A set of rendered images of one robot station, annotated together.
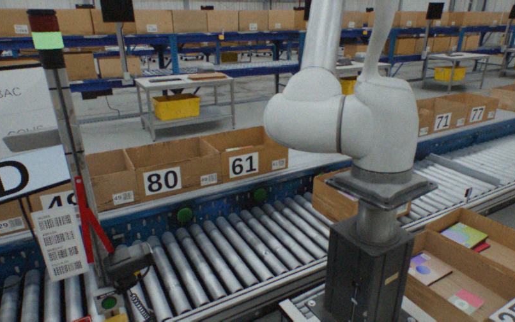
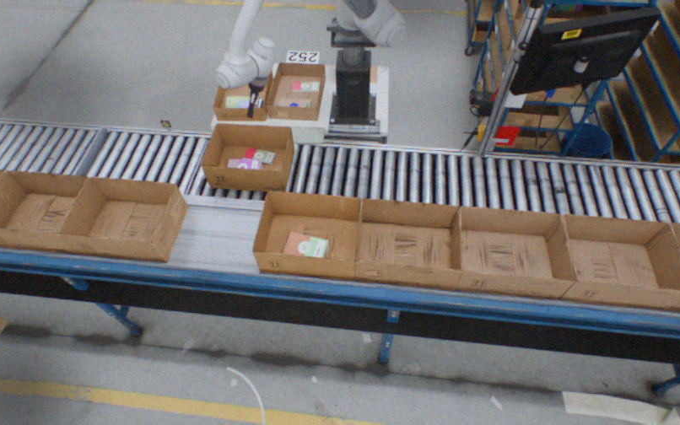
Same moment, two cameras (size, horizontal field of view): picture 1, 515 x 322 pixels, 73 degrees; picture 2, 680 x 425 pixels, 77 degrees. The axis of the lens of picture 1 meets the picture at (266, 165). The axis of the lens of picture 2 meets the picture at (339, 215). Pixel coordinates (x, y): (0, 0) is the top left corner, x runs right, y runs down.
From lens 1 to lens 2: 266 cm
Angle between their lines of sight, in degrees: 95
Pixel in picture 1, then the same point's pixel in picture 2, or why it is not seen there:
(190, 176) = (397, 212)
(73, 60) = not seen: outside the picture
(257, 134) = (263, 257)
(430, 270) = (290, 103)
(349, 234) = (367, 62)
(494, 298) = (283, 83)
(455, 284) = (289, 94)
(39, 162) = not seen: hidden behind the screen
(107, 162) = (483, 279)
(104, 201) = (488, 224)
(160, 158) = (412, 276)
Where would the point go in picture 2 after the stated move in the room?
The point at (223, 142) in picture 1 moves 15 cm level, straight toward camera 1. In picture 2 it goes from (318, 264) to (337, 234)
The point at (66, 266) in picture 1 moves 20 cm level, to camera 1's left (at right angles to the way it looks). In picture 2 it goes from (515, 101) to (557, 118)
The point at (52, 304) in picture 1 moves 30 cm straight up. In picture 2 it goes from (521, 196) to (544, 154)
